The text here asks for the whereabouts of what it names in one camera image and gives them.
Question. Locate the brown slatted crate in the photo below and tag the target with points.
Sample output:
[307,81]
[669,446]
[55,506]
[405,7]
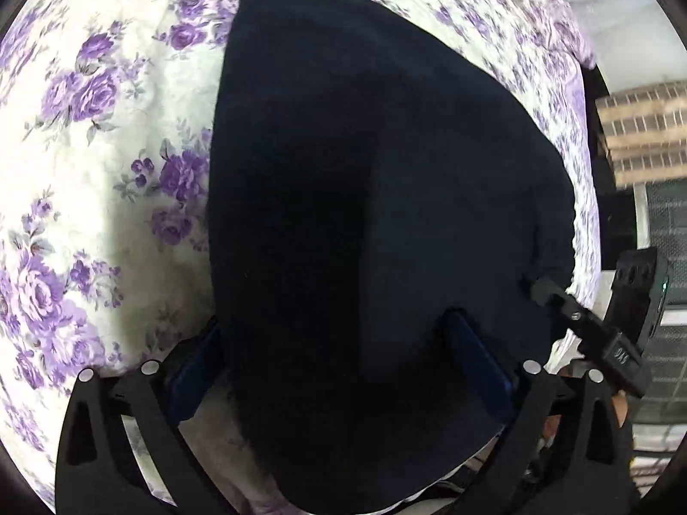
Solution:
[644,134]

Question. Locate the dark navy pants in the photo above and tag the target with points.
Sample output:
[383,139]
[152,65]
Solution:
[375,198]

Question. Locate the purple floral bedsheet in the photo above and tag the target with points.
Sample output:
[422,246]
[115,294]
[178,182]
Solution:
[96,182]

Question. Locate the grey mesh window screen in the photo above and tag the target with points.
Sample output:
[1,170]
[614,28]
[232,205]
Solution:
[668,236]

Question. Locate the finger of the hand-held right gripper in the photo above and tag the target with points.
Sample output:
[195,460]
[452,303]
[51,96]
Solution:
[561,303]

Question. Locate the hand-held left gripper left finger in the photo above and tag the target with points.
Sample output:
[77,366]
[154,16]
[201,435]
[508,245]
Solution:
[190,383]

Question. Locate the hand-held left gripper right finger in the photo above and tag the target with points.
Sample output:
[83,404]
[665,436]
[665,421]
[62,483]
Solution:
[486,367]

